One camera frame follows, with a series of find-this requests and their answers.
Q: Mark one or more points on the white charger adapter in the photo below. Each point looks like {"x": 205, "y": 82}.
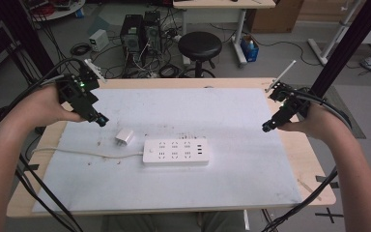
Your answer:
{"x": 124, "y": 137}

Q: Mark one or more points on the blue storage box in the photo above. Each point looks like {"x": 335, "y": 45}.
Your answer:
{"x": 250, "y": 50}

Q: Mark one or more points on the white metal stand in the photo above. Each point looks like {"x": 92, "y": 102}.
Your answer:
{"x": 335, "y": 32}

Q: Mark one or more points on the person's grey pants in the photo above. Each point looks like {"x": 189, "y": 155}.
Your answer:
{"x": 148, "y": 223}

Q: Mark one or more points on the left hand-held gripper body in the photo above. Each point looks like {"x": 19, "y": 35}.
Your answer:
{"x": 77, "y": 93}

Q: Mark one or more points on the large black computer tower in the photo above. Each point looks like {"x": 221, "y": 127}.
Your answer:
{"x": 132, "y": 38}

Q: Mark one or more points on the white power supply box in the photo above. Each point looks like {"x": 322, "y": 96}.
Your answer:
{"x": 98, "y": 40}

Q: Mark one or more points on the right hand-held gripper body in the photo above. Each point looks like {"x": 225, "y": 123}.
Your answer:
{"x": 291, "y": 103}

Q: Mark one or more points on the brown cardboard box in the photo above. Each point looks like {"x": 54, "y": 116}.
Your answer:
{"x": 275, "y": 16}

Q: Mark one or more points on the white power strip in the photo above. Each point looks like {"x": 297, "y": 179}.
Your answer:
{"x": 175, "y": 152}

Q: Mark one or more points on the person's left hand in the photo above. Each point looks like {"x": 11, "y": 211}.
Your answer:
{"x": 42, "y": 108}

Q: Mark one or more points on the black curtain stand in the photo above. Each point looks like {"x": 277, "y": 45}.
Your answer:
{"x": 25, "y": 38}

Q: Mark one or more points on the person's right hand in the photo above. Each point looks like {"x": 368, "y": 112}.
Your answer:
{"x": 322, "y": 124}

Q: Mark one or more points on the round white table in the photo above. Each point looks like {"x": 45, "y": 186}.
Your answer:
{"x": 61, "y": 8}

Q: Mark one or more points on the white-legged wooden desk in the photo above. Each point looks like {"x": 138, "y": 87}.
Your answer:
{"x": 222, "y": 4}

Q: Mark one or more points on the small black computer tower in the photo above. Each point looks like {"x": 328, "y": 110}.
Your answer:
{"x": 152, "y": 30}

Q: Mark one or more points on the black round stool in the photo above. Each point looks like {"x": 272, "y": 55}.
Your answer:
{"x": 199, "y": 45}

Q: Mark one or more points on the black metal post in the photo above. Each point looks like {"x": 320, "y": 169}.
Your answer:
{"x": 351, "y": 42}

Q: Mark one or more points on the white table mat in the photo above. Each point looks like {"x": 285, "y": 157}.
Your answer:
{"x": 206, "y": 187}

